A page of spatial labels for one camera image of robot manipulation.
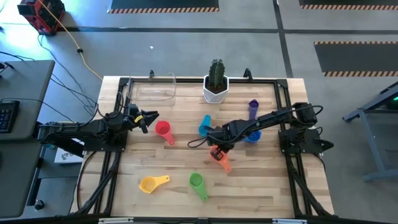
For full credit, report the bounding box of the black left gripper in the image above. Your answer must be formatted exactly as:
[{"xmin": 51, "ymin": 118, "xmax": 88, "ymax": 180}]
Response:
[{"xmin": 127, "ymin": 104, "xmax": 160, "ymax": 135}]

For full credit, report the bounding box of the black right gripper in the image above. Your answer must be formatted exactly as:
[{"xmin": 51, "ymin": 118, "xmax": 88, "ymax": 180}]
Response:
[{"xmin": 206, "ymin": 123, "xmax": 240, "ymax": 161}]

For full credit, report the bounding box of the orange measuring cup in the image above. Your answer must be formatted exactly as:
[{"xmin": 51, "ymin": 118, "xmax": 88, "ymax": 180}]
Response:
[{"xmin": 208, "ymin": 145, "xmax": 233, "ymax": 174}]

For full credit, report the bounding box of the red measuring cup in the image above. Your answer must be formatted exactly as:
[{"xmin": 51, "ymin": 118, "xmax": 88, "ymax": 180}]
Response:
[{"xmin": 154, "ymin": 120, "xmax": 175, "ymax": 146}]

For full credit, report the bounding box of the light blue measuring cup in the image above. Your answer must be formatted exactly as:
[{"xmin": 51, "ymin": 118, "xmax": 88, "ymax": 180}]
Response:
[{"xmin": 198, "ymin": 114, "xmax": 213, "ymax": 138}]

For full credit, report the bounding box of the green measuring cup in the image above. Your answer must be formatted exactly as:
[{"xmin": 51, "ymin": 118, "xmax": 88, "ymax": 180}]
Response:
[{"xmin": 188, "ymin": 172, "xmax": 209, "ymax": 202}]

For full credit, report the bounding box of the dark blue measuring cup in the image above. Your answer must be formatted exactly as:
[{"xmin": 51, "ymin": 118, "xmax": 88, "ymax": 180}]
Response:
[{"xmin": 242, "ymin": 129, "xmax": 262, "ymax": 144}]

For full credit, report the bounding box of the purple measuring cup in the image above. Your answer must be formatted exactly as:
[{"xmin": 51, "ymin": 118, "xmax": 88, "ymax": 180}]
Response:
[{"xmin": 248, "ymin": 99, "xmax": 260, "ymax": 121}]

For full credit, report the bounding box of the yellow measuring cup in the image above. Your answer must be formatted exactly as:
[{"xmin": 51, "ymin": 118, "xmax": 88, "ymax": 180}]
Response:
[{"xmin": 139, "ymin": 175, "xmax": 171, "ymax": 194}]

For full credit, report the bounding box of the clear plastic basket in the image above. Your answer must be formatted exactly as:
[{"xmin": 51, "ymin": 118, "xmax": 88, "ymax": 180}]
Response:
[{"xmin": 126, "ymin": 72, "xmax": 177, "ymax": 102}]

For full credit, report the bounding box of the black slanted beam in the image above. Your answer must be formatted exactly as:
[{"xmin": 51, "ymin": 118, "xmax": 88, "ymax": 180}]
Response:
[{"xmin": 39, "ymin": 136, "xmax": 85, "ymax": 159}]

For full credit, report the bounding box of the white printed box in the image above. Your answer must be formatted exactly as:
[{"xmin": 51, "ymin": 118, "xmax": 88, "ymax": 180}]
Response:
[{"xmin": 54, "ymin": 138, "xmax": 85, "ymax": 165}]

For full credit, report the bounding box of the black floor mat striped edge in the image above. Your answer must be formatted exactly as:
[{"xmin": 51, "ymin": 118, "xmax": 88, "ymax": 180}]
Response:
[
  {"xmin": 313, "ymin": 40, "xmax": 398, "ymax": 78},
  {"xmin": 107, "ymin": 0, "xmax": 220, "ymax": 14},
  {"xmin": 298, "ymin": 0, "xmax": 398, "ymax": 10}
]

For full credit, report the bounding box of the grey desk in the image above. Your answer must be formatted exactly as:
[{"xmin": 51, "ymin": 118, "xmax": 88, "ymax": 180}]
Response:
[{"xmin": 0, "ymin": 60, "xmax": 56, "ymax": 218}]

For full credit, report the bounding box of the black keyboard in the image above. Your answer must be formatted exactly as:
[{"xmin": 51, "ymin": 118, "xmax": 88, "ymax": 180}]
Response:
[{"xmin": 0, "ymin": 100, "xmax": 21, "ymax": 134}]

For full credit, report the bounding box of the red and black equipment box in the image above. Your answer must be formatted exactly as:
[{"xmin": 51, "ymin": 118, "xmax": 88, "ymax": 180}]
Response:
[{"xmin": 17, "ymin": 0, "xmax": 66, "ymax": 35}]

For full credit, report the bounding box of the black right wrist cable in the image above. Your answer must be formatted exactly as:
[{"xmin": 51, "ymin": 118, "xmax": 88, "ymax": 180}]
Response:
[{"xmin": 187, "ymin": 136, "xmax": 218, "ymax": 149}]

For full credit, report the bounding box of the black aluminium table frame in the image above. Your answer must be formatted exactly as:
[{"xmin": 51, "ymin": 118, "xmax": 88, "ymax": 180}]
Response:
[{"xmin": 70, "ymin": 68, "xmax": 335, "ymax": 218}]

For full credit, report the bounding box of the silver metal bracket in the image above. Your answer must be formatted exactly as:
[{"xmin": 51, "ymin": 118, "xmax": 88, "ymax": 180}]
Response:
[
  {"xmin": 272, "ymin": 218, "xmax": 308, "ymax": 224},
  {"xmin": 98, "ymin": 217, "xmax": 134, "ymax": 224}
]

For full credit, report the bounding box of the yellow extension cable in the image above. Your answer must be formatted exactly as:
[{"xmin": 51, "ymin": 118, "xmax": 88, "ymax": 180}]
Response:
[{"xmin": 37, "ymin": 0, "xmax": 103, "ymax": 81}]

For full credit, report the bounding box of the black floor cable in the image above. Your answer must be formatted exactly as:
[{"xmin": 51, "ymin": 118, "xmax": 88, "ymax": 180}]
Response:
[{"xmin": 36, "ymin": 33, "xmax": 99, "ymax": 110}]

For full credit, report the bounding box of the grey-blue metal table frame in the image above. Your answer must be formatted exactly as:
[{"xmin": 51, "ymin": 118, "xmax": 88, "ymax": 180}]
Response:
[{"xmin": 341, "ymin": 81, "xmax": 398, "ymax": 183}]

